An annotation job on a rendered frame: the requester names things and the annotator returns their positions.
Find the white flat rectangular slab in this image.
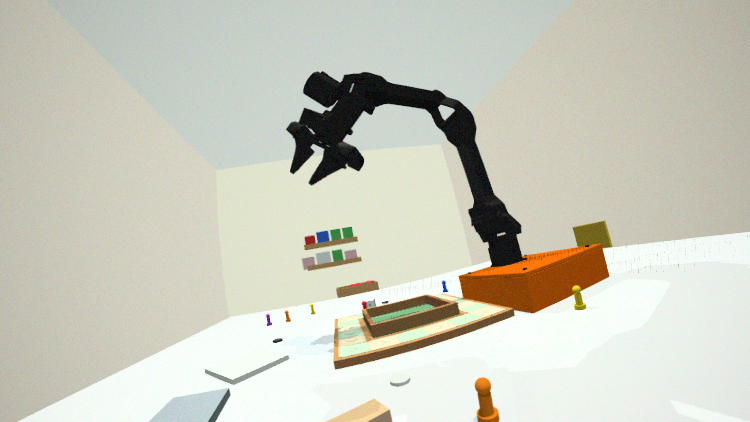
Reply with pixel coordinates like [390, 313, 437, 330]
[205, 350, 290, 385]

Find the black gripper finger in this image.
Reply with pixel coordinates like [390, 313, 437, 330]
[308, 150, 346, 186]
[290, 135, 315, 174]

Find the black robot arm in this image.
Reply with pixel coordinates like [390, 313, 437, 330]
[298, 71, 527, 267]

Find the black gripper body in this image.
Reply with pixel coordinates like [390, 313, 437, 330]
[286, 109, 364, 171]

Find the white flat disc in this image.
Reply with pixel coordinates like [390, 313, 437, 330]
[390, 373, 411, 387]

